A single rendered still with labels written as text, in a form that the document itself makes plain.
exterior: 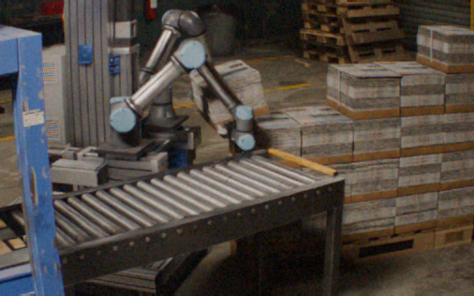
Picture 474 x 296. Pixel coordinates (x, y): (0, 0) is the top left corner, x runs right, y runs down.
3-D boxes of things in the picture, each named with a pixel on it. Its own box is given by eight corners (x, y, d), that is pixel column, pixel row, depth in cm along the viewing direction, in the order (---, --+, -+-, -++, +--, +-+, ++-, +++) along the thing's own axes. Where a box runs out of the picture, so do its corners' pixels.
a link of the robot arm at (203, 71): (170, 45, 346) (233, 124, 361) (172, 49, 335) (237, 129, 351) (190, 30, 345) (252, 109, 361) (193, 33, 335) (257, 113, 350)
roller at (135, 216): (104, 199, 297) (103, 187, 296) (164, 236, 261) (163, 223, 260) (94, 201, 295) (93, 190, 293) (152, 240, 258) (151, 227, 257)
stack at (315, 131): (229, 252, 428) (227, 111, 405) (407, 227, 457) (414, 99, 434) (247, 280, 392) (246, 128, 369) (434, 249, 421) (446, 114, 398)
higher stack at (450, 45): (406, 227, 457) (415, 24, 421) (444, 220, 464) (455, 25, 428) (433, 249, 421) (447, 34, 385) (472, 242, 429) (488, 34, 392)
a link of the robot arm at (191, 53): (122, 131, 342) (209, 51, 338) (122, 140, 328) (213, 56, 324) (104, 113, 338) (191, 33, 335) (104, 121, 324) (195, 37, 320)
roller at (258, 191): (211, 169, 327) (204, 162, 324) (280, 198, 291) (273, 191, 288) (205, 178, 326) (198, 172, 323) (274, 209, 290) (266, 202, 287)
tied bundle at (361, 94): (325, 105, 419) (325, 65, 412) (371, 102, 426) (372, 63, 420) (351, 121, 384) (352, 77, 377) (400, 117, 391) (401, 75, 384)
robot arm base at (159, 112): (143, 122, 391) (142, 103, 388) (154, 114, 405) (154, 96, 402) (170, 123, 387) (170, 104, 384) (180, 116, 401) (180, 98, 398)
